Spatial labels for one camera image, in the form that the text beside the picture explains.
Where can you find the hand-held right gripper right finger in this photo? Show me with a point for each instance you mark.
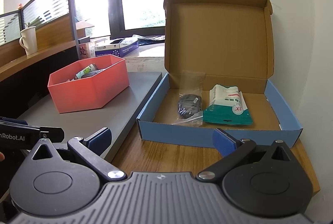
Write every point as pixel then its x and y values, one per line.
pixel 221 142

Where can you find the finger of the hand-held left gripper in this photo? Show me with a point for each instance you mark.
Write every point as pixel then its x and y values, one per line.
pixel 53 134

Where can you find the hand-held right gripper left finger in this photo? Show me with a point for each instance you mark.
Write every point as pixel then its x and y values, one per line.
pixel 100 139

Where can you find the red hexagonal plastic bin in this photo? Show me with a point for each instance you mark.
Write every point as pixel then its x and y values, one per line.
pixel 85 95

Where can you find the blue cardboard box with lid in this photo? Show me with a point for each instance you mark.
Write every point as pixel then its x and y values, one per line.
pixel 221 39

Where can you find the person's left hand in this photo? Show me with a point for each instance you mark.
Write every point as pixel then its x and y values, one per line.
pixel 1 156

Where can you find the grey side table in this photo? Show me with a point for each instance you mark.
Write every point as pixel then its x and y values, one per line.
pixel 104 119

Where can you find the green and white pouch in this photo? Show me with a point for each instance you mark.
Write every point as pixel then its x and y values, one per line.
pixel 226 109

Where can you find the clear bag with black item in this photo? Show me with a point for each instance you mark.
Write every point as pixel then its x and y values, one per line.
pixel 188 106

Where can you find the green and white tube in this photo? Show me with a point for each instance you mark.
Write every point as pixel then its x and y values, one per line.
pixel 85 70

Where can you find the curved wooden counter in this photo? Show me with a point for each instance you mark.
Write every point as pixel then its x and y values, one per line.
pixel 15 60

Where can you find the white box with red mark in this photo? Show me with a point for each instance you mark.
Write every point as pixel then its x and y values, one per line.
pixel 83 50

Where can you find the blue glove box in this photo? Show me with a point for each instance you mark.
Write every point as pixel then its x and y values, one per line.
pixel 117 49

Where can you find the marble window sill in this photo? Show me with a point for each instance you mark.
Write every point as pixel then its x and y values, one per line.
pixel 148 57

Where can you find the white mug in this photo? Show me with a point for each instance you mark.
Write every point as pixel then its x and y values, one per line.
pixel 30 40

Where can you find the small brown cardboard box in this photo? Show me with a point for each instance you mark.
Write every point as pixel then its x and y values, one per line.
pixel 83 28

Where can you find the black plastic bag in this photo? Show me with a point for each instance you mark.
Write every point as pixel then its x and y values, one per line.
pixel 151 39

